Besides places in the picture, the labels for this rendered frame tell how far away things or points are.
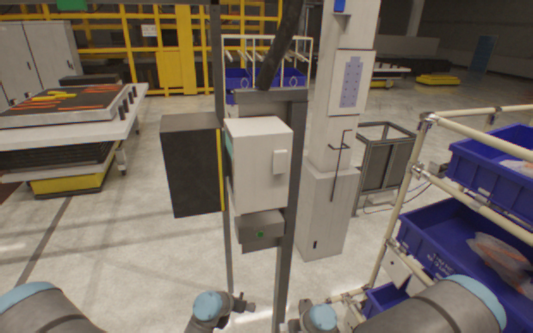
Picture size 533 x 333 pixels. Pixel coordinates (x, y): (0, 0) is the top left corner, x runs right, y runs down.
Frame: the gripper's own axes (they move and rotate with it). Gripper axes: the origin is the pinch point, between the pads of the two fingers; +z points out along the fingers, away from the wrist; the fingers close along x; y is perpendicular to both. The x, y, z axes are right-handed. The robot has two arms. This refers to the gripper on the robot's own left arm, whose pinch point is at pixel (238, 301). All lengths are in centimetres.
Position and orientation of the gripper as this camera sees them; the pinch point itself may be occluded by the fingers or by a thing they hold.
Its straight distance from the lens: 129.1
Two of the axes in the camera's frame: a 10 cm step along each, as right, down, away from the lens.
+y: 2.4, -9.0, 3.7
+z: 2.2, 4.2, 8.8
